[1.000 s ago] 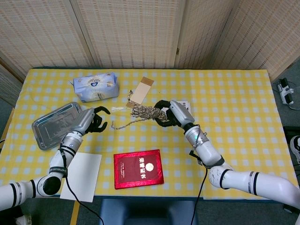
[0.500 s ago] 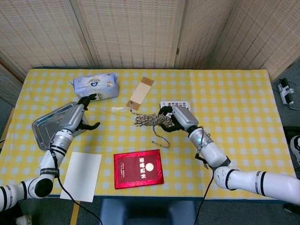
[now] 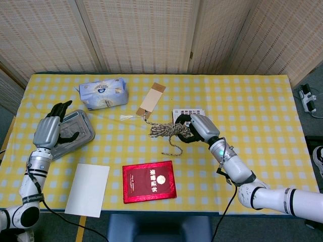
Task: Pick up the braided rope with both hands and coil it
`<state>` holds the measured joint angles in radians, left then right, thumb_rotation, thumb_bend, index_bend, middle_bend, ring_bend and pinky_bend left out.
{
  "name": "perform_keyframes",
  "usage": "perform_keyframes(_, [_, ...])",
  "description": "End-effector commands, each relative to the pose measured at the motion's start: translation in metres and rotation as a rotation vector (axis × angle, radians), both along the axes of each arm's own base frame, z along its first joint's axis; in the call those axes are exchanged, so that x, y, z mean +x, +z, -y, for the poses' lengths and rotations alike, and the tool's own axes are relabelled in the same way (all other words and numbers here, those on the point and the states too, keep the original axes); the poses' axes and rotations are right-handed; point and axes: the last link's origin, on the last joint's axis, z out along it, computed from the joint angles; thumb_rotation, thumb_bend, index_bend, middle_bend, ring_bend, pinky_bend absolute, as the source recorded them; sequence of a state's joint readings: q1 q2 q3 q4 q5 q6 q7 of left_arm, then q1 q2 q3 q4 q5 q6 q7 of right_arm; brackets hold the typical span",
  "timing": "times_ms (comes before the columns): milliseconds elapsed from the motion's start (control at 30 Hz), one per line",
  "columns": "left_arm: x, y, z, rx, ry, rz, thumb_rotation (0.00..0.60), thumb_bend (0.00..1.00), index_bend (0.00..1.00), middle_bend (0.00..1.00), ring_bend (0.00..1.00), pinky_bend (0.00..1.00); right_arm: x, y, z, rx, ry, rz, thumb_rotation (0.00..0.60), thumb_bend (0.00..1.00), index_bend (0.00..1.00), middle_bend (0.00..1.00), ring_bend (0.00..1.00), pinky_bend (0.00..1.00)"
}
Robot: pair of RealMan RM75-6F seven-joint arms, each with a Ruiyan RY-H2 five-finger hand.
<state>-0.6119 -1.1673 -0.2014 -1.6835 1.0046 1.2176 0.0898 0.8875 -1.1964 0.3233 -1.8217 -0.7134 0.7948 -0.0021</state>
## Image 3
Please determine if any red certificate folder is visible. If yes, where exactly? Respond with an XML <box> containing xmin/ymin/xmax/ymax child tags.
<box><xmin>122</xmin><ymin>160</ymin><xmax>177</xmax><ymax>204</ymax></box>

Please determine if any dark blue seat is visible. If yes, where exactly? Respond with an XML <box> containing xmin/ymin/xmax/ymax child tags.
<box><xmin>105</xmin><ymin>213</ymin><xmax>214</xmax><ymax>242</ymax></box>

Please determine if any kraft paper bookmark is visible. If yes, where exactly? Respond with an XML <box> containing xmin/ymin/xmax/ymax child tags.
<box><xmin>135</xmin><ymin>82</ymin><xmax>167</xmax><ymax>119</ymax></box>

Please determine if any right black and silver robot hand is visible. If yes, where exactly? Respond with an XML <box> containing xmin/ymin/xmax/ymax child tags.
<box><xmin>174</xmin><ymin>113</ymin><xmax>221</xmax><ymax>144</ymax></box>

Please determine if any white paper sheet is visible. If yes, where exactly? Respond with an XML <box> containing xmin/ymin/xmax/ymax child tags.
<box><xmin>64</xmin><ymin>163</ymin><xmax>111</xmax><ymax>218</ymax></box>

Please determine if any woven bamboo folding screen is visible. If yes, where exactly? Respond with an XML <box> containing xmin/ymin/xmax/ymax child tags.
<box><xmin>0</xmin><ymin>0</ymin><xmax>323</xmax><ymax>111</ymax></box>

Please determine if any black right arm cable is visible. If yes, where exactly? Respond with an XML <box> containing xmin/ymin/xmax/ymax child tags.
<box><xmin>211</xmin><ymin>186</ymin><xmax>238</xmax><ymax>242</ymax></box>

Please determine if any speckled white braided rope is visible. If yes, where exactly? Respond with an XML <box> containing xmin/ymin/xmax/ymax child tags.
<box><xmin>142</xmin><ymin>112</ymin><xmax>191</xmax><ymax>156</ymax></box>

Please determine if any rectangular stainless steel tray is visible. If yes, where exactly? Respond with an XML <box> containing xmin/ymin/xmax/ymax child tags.
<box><xmin>50</xmin><ymin>109</ymin><xmax>96</xmax><ymax>160</ymax></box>

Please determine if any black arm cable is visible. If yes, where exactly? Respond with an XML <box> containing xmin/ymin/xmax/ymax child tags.
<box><xmin>211</xmin><ymin>186</ymin><xmax>238</xmax><ymax>242</ymax></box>
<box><xmin>40</xmin><ymin>199</ymin><xmax>109</xmax><ymax>242</ymax></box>

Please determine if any yellow white checkered tablecloth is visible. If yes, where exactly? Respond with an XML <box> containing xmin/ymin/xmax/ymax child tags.
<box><xmin>0</xmin><ymin>73</ymin><xmax>321</xmax><ymax>215</ymax></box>

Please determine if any yellow floor tape strip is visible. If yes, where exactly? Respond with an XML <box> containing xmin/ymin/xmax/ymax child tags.
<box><xmin>75</xmin><ymin>216</ymin><xmax>87</xmax><ymax>242</ymax></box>

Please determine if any white power strip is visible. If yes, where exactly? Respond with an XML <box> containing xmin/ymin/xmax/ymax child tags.
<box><xmin>299</xmin><ymin>84</ymin><xmax>318</xmax><ymax>113</ymax></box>

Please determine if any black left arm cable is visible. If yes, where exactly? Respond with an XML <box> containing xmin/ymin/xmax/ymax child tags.
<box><xmin>40</xmin><ymin>199</ymin><xmax>109</xmax><ymax>242</ymax></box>

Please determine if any white tassel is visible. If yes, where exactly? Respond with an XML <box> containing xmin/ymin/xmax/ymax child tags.
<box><xmin>120</xmin><ymin>113</ymin><xmax>142</xmax><ymax>121</ymax></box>

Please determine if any small box with colourful print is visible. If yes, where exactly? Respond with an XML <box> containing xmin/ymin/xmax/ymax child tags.
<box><xmin>172</xmin><ymin>108</ymin><xmax>206</xmax><ymax>125</ymax></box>

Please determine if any black and white shoe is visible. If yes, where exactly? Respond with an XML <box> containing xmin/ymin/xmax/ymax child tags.
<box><xmin>312</xmin><ymin>145</ymin><xmax>323</xmax><ymax>177</ymax></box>

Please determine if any blue tissue pack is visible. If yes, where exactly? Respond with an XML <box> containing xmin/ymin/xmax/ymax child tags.
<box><xmin>74</xmin><ymin>77</ymin><xmax>130</xmax><ymax>111</ymax></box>

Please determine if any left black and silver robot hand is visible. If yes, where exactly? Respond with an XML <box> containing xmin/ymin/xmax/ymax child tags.
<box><xmin>33</xmin><ymin>100</ymin><xmax>79</xmax><ymax>149</ymax></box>

